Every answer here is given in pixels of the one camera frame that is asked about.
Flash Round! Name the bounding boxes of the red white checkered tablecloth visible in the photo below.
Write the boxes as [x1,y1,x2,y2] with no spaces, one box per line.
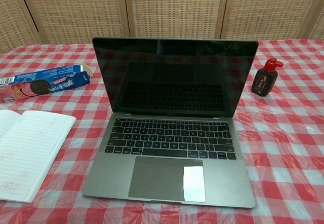
[0,39,324,224]

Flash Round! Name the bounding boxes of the open blue pink Oreo box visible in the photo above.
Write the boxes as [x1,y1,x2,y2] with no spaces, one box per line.
[0,63,94,103]

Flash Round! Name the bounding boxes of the woven rattan screen panel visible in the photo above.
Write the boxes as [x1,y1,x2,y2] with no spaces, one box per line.
[123,0,230,42]
[221,0,320,42]
[0,0,41,54]
[305,0,324,41]
[15,0,130,45]

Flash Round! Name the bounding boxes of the black ink bottle red cap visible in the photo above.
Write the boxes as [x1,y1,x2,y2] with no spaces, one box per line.
[251,57,284,97]

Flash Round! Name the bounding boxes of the open white lined notebook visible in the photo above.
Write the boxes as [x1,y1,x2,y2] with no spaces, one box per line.
[0,109,77,204]

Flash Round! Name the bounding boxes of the silver laptop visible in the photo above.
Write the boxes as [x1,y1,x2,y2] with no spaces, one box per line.
[82,36,259,209]

